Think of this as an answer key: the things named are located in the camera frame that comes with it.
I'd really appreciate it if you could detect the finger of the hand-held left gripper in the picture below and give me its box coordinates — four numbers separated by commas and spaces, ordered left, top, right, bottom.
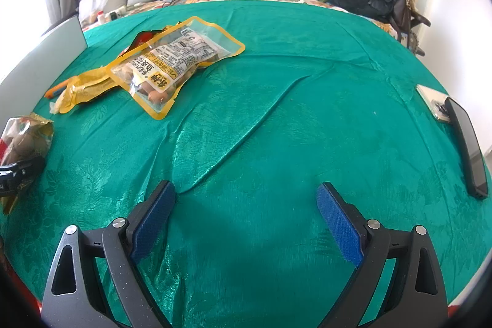
0, 157, 46, 183

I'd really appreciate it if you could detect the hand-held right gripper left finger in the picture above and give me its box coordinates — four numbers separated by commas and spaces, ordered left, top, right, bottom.
40, 180, 176, 328

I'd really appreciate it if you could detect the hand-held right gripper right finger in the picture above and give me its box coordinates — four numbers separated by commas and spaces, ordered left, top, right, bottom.
316, 182, 448, 328

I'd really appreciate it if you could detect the red snack packet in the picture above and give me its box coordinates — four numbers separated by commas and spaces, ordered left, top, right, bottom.
0, 113, 54, 214

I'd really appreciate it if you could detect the white cardboard box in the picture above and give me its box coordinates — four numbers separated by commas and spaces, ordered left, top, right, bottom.
0, 15, 88, 109

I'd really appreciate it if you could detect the yellow cartoon snack packet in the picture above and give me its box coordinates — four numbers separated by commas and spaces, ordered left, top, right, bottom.
117, 21, 185, 57

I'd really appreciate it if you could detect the yellow plastic bag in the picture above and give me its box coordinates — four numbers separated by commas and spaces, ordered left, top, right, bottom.
50, 65, 129, 114

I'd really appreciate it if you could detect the green blanket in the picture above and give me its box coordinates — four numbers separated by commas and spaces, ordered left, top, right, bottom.
0, 0, 492, 317

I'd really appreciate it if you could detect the black phone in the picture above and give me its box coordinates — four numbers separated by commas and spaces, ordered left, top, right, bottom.
444, 97, 491, 200

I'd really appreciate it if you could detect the white phone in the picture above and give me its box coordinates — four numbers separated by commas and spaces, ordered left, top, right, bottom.
416, 84, 451, 124

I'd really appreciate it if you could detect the yellow-edged clear snack packet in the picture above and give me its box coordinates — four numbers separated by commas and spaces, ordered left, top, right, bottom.
111, 17, 246, 120

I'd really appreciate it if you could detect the clear plastic bag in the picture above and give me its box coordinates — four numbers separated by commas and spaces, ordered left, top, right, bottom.
79, 0, 111, 23

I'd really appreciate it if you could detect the brown handbag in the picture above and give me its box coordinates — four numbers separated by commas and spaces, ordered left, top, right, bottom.
392, 0, 432, 57

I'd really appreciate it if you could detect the black bag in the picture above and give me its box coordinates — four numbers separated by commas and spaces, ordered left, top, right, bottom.
331, 0, 408, 25

